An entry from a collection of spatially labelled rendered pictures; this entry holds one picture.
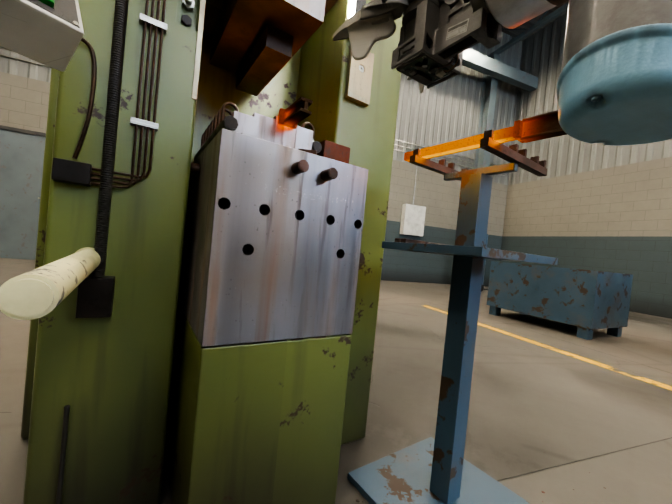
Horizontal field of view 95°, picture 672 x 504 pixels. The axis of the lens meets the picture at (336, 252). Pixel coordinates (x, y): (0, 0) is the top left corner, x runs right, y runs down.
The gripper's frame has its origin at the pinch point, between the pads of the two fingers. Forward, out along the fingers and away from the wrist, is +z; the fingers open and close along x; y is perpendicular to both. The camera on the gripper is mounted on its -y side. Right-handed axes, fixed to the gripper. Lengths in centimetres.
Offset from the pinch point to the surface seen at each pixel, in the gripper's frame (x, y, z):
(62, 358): -40, 59, 47
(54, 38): -40.0, 5.5, 19.0
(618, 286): 414, 43, 74
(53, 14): -39.8, 3.5, 16.6
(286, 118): -1.5, 1.3, 29.6
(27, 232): -182, 54, 675
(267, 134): -4.5, 5.0, 32.9
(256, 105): 6, -22, 81
